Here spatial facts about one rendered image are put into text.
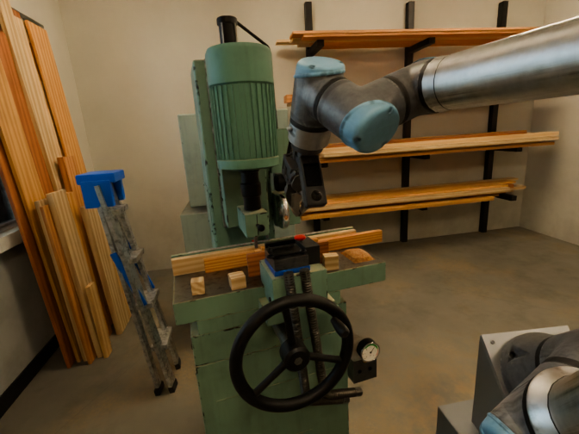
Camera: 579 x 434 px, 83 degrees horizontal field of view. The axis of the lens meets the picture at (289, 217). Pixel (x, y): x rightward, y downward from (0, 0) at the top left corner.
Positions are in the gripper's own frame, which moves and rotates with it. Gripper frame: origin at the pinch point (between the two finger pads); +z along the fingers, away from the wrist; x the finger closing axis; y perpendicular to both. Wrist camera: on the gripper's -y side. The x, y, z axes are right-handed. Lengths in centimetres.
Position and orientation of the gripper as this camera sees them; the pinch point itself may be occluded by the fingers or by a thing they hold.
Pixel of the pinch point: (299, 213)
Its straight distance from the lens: 83.8
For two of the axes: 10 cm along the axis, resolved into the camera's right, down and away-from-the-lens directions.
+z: -1.0, 7.2, 6.9
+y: -3.0, -6.8, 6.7
